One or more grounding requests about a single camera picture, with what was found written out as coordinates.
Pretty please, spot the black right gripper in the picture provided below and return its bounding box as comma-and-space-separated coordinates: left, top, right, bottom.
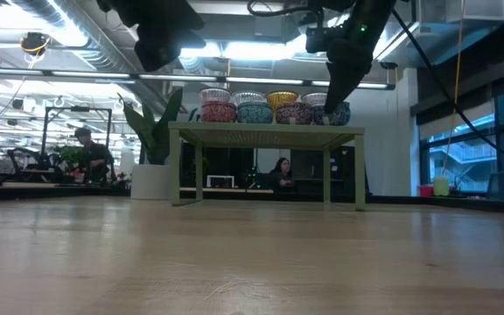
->
324, 21, 391, 114

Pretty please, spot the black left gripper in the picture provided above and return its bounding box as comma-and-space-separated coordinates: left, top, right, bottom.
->
102, 8, 207, 74

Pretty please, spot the pink ribbed glass candle holder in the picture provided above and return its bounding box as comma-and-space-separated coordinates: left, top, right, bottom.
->
198, 87, 233, 104
300, 91, 328, 108

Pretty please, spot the dark blue patterned candle tin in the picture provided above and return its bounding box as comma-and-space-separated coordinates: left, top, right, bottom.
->
311, 101, 352, 127

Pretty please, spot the purple patterned candle tin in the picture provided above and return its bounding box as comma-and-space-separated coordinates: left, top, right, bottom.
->
275, 101, 315, 126

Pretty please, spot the amber ribbed glass candle holder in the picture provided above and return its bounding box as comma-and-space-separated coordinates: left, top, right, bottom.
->
265, 90, 300, 109

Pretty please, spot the red patterned candle tin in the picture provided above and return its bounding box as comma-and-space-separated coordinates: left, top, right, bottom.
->
199, 101, 238, 124

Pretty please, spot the light blue patterned candle tin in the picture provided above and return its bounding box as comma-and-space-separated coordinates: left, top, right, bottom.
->
235, 101, 275, 125

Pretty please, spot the clear ribbed glass candle holder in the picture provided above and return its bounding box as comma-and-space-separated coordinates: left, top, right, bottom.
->
233, 90, 267, 105

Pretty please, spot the long ceiling light strip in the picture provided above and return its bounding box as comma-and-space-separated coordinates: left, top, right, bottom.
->
0, 66, 396, 91

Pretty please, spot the green perforated metal shelf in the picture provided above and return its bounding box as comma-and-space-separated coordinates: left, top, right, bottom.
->
167, 121, 367, 212

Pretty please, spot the person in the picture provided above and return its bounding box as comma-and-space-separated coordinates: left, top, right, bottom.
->
268, 157, 297, 192
73, 126, 116, 185

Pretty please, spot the round black ceiling device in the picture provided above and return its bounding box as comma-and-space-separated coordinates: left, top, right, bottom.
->
19, 31, 52, 57

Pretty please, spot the snake plant in white pot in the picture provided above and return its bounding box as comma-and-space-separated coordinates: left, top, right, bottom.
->
118, 87, 186, 201

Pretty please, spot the small green bushy plant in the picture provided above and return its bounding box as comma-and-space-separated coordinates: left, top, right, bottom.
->
58, 146, 85, 170

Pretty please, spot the white framed screen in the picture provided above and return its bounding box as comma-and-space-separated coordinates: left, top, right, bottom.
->
206, 174, 235, 190

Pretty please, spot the pale green bucket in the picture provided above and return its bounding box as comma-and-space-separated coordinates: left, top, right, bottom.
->
433, 175, 451, 197

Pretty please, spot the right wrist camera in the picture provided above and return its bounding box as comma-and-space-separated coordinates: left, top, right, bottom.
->
305, 24, 345, 54

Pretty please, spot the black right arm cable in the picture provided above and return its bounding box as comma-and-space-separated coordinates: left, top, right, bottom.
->
390, 6, 504, 172

